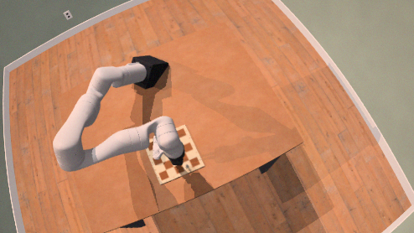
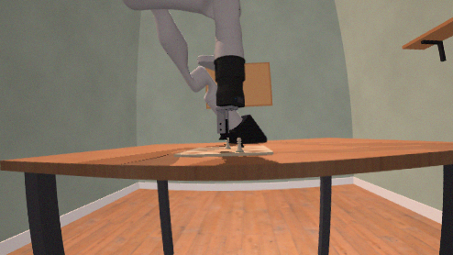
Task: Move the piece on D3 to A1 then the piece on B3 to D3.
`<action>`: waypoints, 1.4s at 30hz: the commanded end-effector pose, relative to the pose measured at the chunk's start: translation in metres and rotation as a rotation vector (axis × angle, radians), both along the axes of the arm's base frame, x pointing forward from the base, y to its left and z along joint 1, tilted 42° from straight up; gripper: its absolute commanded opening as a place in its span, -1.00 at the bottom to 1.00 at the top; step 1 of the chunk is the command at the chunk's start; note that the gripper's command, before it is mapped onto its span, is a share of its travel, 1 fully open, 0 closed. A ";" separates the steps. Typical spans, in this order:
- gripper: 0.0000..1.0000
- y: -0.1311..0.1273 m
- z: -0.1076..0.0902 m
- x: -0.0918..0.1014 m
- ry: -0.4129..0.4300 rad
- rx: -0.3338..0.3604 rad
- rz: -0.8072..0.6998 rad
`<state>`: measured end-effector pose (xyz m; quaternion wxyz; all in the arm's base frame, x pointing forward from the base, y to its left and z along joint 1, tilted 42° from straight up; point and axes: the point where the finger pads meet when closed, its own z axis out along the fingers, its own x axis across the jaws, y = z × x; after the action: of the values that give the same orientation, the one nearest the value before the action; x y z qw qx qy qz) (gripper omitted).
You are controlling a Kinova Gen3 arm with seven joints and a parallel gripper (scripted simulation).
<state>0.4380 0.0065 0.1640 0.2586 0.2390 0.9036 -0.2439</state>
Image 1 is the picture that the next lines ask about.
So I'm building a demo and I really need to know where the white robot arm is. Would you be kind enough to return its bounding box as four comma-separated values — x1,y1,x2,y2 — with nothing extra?
53,62,181,172

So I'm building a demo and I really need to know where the brown and cream chessboard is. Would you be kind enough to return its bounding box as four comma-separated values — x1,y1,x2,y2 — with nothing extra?
146,124,204,184

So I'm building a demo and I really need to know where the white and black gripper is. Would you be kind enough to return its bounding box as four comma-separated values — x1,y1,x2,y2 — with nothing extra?
153,136,185,166

